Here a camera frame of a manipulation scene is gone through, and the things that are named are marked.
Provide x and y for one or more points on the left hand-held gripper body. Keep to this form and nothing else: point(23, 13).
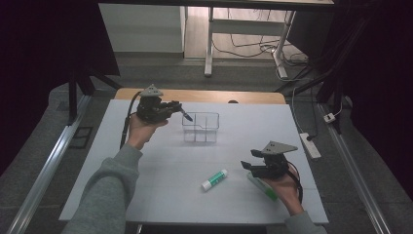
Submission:
point(151, 109)

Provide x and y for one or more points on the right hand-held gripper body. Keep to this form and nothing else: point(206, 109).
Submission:
point(274, 167)

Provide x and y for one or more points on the blue pen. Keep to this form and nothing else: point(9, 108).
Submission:
point(187, 116)

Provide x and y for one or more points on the clear acrylic organizer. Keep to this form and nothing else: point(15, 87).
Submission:
point(201, 128)

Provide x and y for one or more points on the person's left hand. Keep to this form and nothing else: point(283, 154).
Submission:
point(141, 131)

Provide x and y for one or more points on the person's right hand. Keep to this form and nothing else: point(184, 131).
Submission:
point(289, 191)

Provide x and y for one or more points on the light green tube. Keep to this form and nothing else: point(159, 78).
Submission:
point(264, 190)

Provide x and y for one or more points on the white green glue stick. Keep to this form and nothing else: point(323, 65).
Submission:
point(215, 179)

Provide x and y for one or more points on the white power strip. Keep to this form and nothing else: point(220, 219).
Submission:
point(310, 146)

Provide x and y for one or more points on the black plug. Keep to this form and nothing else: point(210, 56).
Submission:
point(310, 137)

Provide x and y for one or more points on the white-legged desk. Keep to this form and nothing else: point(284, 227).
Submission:
point(208, 48)

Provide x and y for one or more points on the white adapter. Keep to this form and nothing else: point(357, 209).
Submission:
point(330, 117)

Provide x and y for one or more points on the black metal stand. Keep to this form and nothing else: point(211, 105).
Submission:
point(73, 97)
point(328, 84)

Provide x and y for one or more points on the dark curtain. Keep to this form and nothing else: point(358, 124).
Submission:
point(383, 97)
point(39, 65)

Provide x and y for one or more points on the black floor frame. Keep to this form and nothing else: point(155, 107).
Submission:
point(81, 138)

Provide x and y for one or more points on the aluminium rail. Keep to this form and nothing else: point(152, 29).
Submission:
point(48, 169)
point(354, 175)

